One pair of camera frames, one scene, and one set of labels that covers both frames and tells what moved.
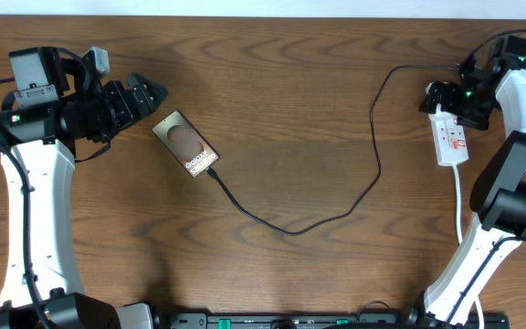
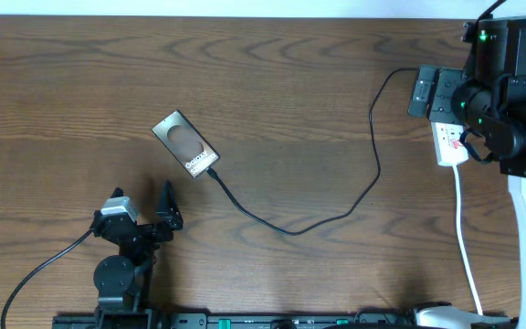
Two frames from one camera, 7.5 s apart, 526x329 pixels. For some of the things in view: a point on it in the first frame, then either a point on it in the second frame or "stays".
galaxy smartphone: x=194 y=153 stays
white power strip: x=449 y=139 stays
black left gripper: x=129 y=111 -> x=168 y=227
